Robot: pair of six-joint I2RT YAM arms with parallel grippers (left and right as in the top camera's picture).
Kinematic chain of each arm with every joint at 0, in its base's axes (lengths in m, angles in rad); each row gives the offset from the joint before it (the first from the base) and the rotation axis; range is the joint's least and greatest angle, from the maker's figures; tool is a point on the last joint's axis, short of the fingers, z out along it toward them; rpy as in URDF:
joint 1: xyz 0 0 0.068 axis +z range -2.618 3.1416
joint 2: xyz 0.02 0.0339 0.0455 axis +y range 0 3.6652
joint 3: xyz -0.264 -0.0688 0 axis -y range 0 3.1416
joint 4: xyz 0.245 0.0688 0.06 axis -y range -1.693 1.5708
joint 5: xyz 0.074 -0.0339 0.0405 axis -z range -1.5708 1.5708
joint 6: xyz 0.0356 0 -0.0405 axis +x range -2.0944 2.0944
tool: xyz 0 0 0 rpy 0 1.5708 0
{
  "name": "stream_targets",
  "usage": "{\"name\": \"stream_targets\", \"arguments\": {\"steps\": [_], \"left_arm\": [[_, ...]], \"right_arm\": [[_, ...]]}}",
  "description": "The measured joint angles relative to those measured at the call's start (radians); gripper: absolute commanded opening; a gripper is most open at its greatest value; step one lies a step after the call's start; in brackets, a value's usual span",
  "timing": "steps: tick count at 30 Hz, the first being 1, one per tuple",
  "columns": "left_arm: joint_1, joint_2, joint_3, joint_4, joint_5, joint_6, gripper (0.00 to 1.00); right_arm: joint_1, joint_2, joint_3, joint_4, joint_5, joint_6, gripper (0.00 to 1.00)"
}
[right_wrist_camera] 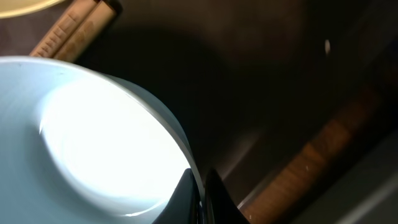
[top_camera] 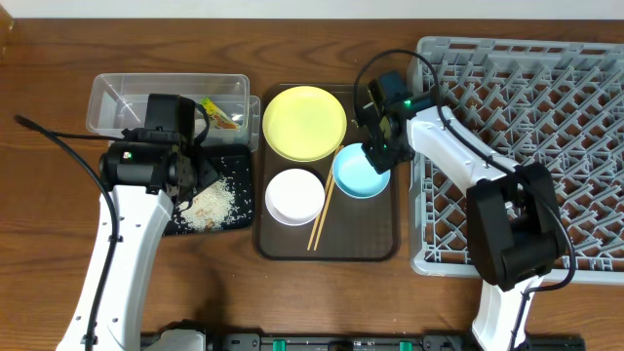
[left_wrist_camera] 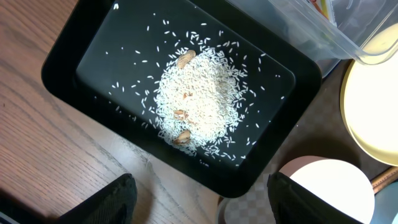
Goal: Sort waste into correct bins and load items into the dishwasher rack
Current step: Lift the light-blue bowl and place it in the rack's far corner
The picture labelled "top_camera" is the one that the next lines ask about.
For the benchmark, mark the grey dishwasher rack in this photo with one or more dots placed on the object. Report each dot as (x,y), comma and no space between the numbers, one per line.
(556,103)

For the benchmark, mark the black plastic bin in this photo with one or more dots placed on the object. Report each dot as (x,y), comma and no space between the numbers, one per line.
(241,195)

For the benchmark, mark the green yellow snack wrapper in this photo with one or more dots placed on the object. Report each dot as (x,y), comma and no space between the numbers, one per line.
(217,117)

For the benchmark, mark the brown serving tray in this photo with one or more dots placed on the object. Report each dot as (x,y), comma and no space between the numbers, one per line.
(352,229)

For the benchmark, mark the yellow plate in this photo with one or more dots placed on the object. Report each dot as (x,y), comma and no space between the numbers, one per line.
(304,123)

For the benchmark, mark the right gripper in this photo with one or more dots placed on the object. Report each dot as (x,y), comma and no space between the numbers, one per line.
(372,153)

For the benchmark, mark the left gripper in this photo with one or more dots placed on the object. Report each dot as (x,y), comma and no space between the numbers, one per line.
(193,172)

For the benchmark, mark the light blue bowl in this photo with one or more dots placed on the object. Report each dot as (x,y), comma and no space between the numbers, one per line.
(355,176)

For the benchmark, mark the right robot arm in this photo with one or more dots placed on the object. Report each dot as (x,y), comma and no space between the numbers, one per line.
(514,227)

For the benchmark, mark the clear plastic bin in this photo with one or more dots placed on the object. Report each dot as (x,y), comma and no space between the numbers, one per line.
(119,101)

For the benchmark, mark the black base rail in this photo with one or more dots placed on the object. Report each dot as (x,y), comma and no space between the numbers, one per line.
(189,335)

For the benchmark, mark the white bowl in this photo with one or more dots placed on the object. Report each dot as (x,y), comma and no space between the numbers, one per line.
(294,197)

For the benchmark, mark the wooden chopstick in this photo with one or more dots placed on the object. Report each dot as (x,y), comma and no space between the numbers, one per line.
(325,209)
(319,214)

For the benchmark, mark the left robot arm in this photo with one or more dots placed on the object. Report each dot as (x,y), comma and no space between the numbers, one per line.
(141,177)

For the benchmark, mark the rice grains food waste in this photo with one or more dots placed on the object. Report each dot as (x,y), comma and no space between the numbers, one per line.
(212,207)

